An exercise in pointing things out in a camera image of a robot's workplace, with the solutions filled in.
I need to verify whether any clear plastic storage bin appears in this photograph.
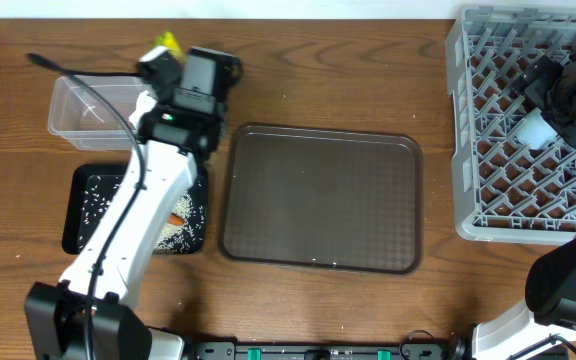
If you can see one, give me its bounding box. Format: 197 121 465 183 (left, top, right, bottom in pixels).
48 76 155 151

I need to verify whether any yellow green snack wrapper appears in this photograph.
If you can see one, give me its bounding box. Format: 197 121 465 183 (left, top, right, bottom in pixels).
155 31 185 61

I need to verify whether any orange carrot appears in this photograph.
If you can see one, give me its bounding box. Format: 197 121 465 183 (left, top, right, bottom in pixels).
167 213 185 226

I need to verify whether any white rice pile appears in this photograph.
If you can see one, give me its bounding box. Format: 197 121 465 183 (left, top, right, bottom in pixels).
75 174 208 254

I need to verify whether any black plastic tray bin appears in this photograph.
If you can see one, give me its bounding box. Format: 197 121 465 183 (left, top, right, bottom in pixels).
62 163 208 254

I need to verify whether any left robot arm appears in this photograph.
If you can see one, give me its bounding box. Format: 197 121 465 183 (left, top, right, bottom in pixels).
24 46 243 359

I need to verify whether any brown serving tray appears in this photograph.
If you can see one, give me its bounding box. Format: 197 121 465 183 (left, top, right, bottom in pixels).
217 125 423 275

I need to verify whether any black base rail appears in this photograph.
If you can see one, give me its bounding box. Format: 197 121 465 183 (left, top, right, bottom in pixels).
184 342 447 360

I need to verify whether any light blue cup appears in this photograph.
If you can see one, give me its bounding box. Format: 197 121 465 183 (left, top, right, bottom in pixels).
516 108 558 150

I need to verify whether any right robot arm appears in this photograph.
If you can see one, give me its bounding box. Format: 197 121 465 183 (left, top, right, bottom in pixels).
446 7 576 359

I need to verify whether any grey dishwasher rack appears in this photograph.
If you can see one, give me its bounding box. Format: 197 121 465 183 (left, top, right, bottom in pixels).
446 6 576 245

